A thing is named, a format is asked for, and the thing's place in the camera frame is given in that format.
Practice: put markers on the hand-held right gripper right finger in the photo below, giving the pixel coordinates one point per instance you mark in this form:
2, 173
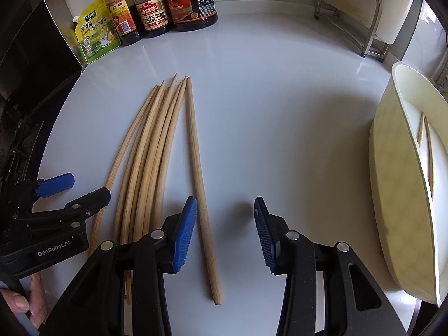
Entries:
264, 232

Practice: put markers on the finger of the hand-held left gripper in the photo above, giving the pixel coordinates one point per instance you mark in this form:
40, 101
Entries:
56, 183
87, 199

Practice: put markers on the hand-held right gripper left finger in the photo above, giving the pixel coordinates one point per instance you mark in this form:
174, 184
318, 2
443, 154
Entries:
185, 232

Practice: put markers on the tan bamboo chopstick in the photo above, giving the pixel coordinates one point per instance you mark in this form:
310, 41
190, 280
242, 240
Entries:
199, 182
420, 129
428, 154

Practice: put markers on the bundle of bamboo chopsticks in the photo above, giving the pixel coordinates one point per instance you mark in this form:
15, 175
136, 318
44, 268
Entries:
150, 161

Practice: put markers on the cream round plastic basin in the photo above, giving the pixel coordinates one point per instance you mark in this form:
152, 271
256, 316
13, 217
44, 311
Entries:
395, 182

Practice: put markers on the person's left hand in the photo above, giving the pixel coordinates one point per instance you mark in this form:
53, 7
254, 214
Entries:
35, 301

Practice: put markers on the black gas stove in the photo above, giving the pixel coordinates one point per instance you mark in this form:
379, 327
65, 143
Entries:
31, 70

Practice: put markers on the yellow-green seasoning pouch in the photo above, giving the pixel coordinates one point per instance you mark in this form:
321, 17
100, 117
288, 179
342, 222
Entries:
96, 35

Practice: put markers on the glass bottle with orange label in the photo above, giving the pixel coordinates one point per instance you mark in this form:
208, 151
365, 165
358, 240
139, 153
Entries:
122, 17

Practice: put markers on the glass bottle with red label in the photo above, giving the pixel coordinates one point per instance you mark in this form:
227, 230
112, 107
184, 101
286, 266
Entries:
152, 14

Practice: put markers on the dark soy sauce jug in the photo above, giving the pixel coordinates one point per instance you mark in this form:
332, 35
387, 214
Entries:
190, 7

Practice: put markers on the stainless steel rack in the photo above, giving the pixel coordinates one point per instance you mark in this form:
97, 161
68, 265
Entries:
371, 21

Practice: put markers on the white cutting board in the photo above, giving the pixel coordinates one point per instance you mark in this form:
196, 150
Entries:
399, 17

